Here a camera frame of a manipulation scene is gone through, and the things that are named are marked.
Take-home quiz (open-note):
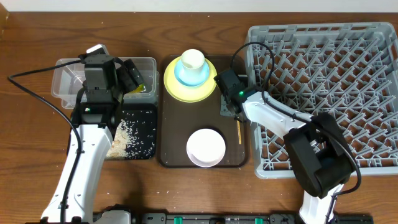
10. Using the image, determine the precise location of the wooden chopstick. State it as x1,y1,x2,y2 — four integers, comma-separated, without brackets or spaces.
264,65,272,90
236,120,242,145

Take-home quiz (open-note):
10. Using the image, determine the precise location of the green orange snack wrapper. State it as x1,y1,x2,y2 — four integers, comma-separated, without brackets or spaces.
129,83,146,94

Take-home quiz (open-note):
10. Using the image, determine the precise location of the light blue bowl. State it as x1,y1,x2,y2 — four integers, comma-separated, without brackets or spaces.
174,59,210,87

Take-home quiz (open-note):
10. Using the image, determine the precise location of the white bowl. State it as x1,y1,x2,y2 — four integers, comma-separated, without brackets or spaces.
186,128,226,168

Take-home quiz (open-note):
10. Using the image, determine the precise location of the cream white cup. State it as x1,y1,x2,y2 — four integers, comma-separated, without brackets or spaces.
180,49,205,77

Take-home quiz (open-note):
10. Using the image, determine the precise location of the rice pile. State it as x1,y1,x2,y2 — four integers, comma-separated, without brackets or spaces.
105,110,157,160

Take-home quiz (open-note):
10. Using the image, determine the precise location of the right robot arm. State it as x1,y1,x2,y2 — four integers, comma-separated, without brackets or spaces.
214,69,358,223

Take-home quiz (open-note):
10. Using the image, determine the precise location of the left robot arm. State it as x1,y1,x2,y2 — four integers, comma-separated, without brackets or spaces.
40,54,143,223

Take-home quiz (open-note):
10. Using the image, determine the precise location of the grey plastic dishwasher rack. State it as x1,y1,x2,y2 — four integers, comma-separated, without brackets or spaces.
244,22,397,175

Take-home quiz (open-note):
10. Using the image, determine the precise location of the clear plastic bin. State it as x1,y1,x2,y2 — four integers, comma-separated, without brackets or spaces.
51,57,159,109

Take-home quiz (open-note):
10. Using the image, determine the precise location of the black plastic tray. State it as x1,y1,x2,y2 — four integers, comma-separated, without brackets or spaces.
66,103,158,162

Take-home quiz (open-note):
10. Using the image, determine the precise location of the yellow plate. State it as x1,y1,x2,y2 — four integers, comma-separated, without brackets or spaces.
164,56,217,103

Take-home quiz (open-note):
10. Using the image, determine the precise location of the dark brown serving tray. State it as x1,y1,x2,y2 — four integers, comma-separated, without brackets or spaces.
156,54,251,169

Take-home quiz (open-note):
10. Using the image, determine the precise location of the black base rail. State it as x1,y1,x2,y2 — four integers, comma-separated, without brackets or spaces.
93,212,374,224

